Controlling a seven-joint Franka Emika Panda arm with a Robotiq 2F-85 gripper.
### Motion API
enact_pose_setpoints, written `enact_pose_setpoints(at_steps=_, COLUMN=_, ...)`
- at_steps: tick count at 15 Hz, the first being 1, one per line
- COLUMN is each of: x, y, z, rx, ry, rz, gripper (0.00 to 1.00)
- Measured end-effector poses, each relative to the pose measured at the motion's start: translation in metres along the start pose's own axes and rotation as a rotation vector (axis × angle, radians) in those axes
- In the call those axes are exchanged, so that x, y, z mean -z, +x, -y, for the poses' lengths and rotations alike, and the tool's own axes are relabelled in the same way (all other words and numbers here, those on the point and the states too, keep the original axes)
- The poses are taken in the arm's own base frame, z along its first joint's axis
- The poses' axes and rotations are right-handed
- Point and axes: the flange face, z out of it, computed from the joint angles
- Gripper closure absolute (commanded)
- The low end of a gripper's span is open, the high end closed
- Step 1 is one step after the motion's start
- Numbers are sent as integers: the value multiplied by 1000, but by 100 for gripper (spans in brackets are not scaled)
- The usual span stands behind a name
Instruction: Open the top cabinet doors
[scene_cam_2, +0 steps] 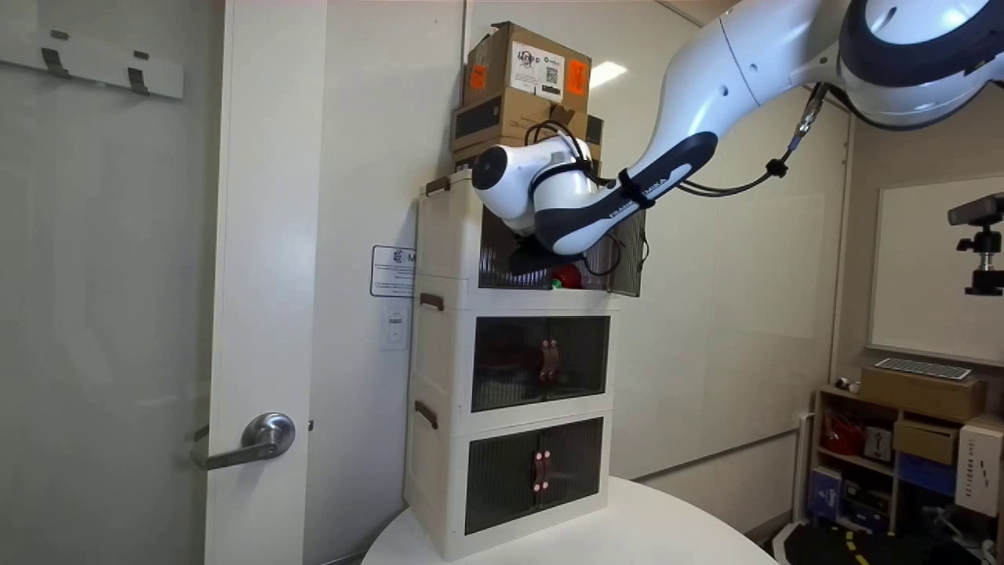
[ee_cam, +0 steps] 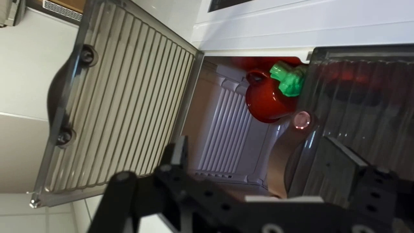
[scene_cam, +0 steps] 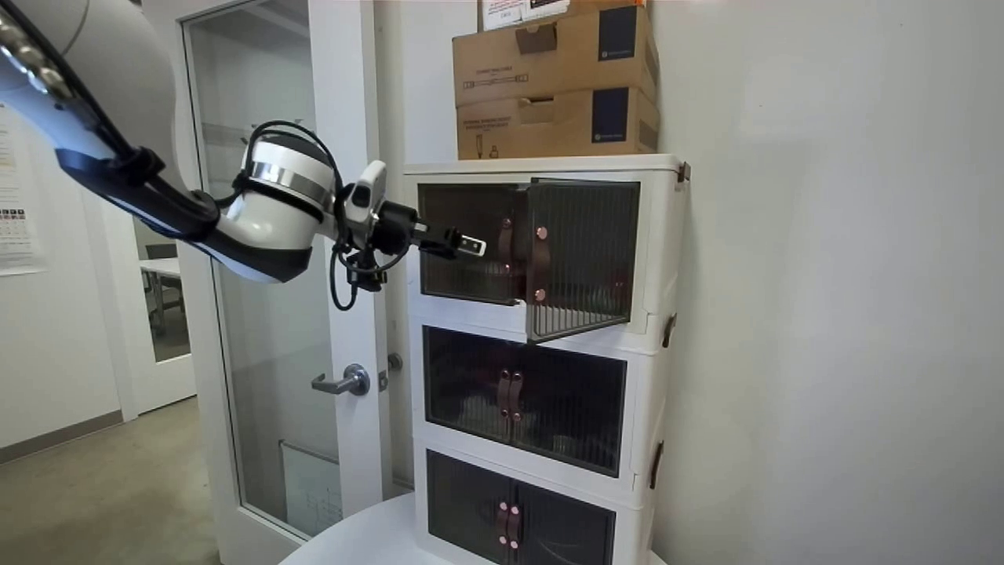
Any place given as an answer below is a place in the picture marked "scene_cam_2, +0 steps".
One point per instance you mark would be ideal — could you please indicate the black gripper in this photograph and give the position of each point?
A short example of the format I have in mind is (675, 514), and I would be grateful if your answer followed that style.
(535, 263)

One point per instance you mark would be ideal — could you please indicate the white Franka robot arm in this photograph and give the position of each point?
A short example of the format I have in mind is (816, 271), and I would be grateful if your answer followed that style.
(733, 63)

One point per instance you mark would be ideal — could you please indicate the white stacked storage cabinet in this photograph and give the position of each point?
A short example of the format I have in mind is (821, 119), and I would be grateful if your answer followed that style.
(444, 355)

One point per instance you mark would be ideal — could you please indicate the wide cardboard box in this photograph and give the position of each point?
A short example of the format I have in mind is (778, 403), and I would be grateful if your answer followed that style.
(464, 149)
(504, 117)

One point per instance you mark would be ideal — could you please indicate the small labelled cardboard box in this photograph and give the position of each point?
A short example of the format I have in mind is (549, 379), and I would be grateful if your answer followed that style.
(498, 68)

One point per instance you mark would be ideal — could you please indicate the white glass panel door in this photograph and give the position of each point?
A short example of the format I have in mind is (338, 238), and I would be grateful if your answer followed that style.
(267, 207)

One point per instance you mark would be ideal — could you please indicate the red item in shelf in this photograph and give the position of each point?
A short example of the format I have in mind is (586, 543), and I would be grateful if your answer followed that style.
(841, 439)

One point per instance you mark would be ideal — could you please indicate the wooden storage shelf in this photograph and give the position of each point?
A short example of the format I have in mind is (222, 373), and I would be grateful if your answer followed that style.
(890, 403)

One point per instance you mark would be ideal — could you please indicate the silver keyboard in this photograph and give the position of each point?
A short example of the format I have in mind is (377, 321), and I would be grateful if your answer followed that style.
(928, 368)

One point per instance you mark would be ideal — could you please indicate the flat cardboard box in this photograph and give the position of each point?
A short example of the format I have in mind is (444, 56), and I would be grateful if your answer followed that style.
(921, 397)

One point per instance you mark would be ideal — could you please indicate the blue box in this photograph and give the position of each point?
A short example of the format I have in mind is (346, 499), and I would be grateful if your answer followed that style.
(928, 475)

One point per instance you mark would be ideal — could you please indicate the white coat hook rack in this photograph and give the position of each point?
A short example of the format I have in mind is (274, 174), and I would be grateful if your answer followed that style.
(94, 63)

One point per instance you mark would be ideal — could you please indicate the white printed box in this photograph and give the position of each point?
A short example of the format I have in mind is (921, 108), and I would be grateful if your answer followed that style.
(979, 465)

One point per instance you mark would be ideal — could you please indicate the white wall sign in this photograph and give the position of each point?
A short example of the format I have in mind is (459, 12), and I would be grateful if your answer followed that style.
(390, 271)

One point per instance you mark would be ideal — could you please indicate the white wall board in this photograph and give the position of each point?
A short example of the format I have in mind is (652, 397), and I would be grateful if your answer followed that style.
(921, 303)

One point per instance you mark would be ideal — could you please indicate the black camera on stand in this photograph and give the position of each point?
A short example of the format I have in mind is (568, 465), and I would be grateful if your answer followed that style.
(983, 207)

